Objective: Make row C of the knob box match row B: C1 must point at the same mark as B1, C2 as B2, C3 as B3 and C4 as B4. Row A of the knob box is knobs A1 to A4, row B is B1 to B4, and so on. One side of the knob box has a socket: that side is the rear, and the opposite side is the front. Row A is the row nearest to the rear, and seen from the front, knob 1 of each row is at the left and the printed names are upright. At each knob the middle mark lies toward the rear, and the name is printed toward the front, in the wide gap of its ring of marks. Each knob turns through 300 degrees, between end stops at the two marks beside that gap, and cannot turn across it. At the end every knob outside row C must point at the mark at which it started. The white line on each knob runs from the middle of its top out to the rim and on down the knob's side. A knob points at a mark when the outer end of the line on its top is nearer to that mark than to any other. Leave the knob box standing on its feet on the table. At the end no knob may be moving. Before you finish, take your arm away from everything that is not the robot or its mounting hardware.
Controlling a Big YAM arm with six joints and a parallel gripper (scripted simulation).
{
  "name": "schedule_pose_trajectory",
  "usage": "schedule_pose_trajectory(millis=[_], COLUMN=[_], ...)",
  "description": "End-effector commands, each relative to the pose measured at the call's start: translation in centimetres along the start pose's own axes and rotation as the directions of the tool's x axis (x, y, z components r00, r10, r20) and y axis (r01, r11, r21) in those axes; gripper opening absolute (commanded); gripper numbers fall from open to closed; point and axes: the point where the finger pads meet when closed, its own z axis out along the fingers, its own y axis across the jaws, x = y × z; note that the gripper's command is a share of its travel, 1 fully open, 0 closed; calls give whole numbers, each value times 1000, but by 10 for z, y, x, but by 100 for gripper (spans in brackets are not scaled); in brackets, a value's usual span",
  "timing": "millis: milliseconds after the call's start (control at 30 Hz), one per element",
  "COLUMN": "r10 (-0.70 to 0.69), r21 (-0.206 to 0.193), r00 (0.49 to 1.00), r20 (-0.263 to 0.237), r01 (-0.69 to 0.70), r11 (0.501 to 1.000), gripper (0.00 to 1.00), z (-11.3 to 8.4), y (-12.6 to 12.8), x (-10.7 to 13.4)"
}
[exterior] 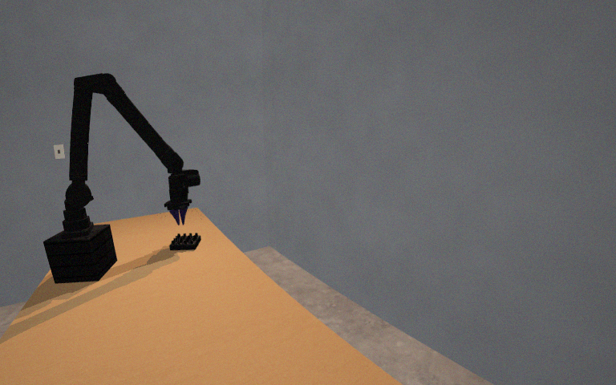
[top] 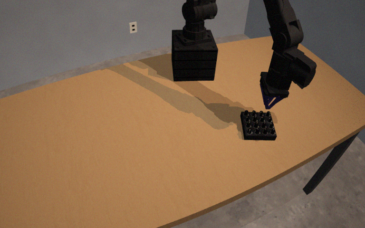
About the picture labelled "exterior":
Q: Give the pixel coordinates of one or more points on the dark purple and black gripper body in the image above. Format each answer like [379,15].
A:
[177,200]

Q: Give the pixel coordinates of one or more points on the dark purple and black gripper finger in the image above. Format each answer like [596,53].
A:
[175,214]
[182,214]

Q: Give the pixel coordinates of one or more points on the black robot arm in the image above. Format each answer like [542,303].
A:
[76,222]

